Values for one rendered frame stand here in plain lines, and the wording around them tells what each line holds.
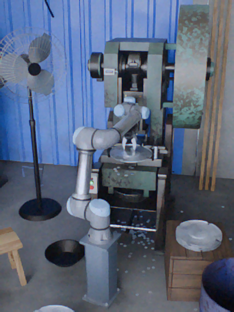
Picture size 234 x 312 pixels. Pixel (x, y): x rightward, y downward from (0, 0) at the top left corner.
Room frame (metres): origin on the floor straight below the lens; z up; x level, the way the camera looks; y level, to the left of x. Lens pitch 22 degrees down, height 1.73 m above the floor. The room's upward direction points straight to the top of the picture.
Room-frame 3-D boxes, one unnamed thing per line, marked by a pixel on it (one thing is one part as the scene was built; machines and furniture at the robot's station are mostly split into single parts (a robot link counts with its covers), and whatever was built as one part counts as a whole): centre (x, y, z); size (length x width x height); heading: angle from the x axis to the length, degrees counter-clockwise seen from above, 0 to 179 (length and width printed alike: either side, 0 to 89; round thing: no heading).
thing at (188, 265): (1.97, -0.52, 0.18); 0.40 x 0.38 x 0.35; 176
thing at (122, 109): (2.31, -0.04, 1.10); 0.11 x 0.11 x 0.08; 59
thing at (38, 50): (3.26, 0.67, 0.80); 1.24 x 0.65 x 1.59; 169
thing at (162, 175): (2.70, -0.41, 0.45); 0.92 x 0.12 x 0.90; 169
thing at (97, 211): (1.84, 0.11, 0.62); 0.13 x 0.12 x 0.14; 59
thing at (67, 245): (2.20, 0.38, 0.04); 0.30 x 0.30 x 0.07
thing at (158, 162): (2.61, -0.12, 0.67); 0.45 x 0.30 x 0.06; 79
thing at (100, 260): (1.84, 0.10, 0.23); 0.19 x 0.19 x 0.45; 62
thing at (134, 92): (2.57, -0.12, 1.04); 0.17 x 0.15 x 0.30; 169
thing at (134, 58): (2.61, -0.12, 1.27); 0.21 x 0.12 x 0.34; 169
